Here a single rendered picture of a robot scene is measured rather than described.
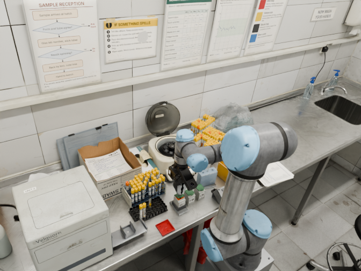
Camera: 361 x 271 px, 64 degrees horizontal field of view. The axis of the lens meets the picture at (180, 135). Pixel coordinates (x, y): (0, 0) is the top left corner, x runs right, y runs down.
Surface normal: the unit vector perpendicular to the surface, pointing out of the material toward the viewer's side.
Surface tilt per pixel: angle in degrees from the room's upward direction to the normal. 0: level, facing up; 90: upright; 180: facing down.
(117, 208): 0
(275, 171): 0
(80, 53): 94
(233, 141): 80
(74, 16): 93
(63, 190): 0
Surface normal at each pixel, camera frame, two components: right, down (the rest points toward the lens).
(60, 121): 0.55, 0.52
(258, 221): 0.25, -0.80
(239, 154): -0.88, 0.04
